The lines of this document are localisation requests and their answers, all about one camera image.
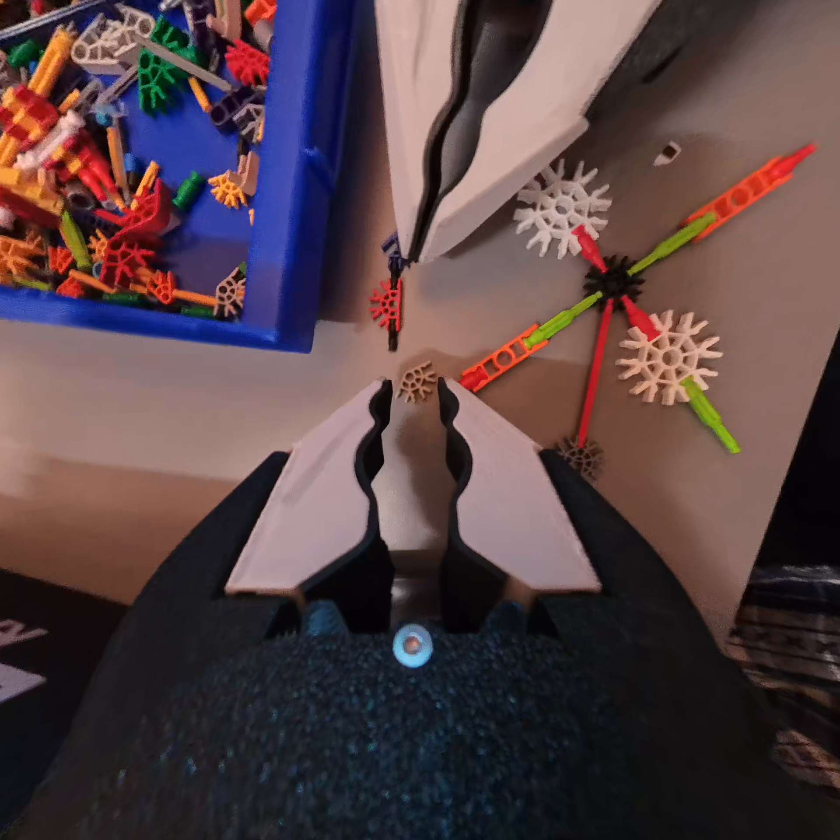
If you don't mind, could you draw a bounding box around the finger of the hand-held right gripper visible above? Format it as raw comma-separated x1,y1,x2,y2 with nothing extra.
374,0,473,263
419,0,662,265

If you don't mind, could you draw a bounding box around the red connector with black rod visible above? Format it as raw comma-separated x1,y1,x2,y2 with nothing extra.
369,279,403,352

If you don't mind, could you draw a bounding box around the black toy box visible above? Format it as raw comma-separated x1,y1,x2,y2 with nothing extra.
0,567,129,808

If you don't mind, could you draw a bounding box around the pile of colourful toy pieces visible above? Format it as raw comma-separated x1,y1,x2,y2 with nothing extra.
0,0,273,320

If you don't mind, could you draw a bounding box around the pale grey toy connector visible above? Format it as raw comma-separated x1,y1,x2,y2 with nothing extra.
395,361,437,404

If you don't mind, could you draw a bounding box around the toy rod and connector assembly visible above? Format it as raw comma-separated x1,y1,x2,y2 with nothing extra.
459,143,818,483

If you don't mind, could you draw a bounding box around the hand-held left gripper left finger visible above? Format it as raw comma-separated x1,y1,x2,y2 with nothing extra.
226,379,393,632

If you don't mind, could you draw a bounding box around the blue plastic bin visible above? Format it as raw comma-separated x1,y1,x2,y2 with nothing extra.
0,0,358,353

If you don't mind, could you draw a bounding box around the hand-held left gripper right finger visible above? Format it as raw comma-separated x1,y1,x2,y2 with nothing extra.
438,377,601,632

